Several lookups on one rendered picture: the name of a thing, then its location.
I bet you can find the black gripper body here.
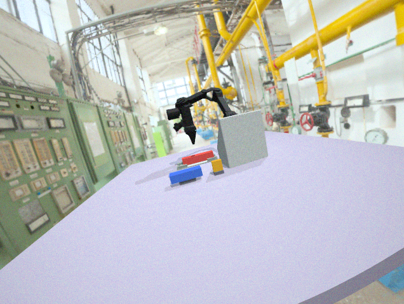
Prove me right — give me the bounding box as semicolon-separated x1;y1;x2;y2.
182;115;196;132

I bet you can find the yellow rectangular block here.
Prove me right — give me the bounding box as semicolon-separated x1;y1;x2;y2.
211;159;223;172

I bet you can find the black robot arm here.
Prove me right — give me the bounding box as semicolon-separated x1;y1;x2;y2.
166;87;238;132

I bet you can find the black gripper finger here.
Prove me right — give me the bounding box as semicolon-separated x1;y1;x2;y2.
185;130;196;144

